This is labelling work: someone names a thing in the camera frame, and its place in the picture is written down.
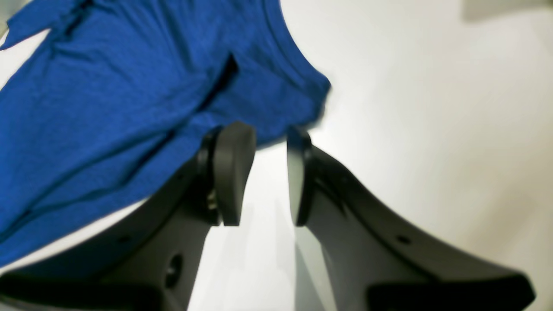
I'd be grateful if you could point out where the blue long-sleeve T-shirt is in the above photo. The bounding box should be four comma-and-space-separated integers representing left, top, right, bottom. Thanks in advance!
1, 0, 331, 267

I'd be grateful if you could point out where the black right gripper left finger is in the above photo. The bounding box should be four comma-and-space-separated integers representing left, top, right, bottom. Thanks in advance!
1, 121, 256, 311

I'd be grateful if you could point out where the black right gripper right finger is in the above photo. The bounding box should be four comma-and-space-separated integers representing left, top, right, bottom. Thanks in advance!
286, 127, 536, 311

